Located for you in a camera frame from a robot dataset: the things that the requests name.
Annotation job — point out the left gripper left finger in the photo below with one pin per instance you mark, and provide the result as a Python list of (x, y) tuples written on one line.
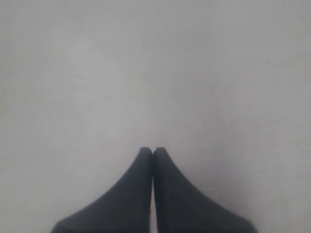
[(124, 208)]

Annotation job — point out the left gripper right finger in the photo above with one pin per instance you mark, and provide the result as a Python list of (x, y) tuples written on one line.
[(182, 208)]

